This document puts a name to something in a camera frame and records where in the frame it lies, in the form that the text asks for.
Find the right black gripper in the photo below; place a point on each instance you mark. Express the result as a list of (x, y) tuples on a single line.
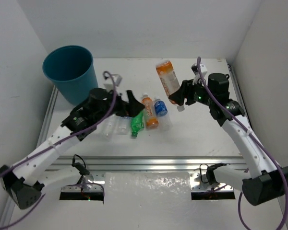
[(184, 91)]

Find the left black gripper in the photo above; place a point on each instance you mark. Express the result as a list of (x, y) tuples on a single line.
[(124, 107)]

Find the orange label bottle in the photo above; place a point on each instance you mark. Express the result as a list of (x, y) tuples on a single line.
[(169, 80), (150, 117)]

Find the blue label bottle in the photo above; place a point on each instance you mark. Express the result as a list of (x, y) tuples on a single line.
[(161, 110), (124, 124)]

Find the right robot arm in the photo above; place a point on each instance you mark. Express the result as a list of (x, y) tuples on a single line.
[(264, 181)]

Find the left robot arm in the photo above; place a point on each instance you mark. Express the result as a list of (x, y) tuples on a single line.
[(25, 181)]

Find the teal plastic bin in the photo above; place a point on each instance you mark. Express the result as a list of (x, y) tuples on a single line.
[(71, 70)]

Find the crushed green bottle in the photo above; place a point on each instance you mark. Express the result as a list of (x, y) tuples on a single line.
[(137, 124)]

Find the clear bottle white cap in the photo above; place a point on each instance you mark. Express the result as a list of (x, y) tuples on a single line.
[(108, 127)]

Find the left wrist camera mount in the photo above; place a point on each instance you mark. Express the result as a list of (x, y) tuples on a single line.
[(110, 83)]

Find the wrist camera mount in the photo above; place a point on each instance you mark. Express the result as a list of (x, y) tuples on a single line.
[(110, 83), (199, 71)]

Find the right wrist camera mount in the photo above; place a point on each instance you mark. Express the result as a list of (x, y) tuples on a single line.
[(199, 71)]

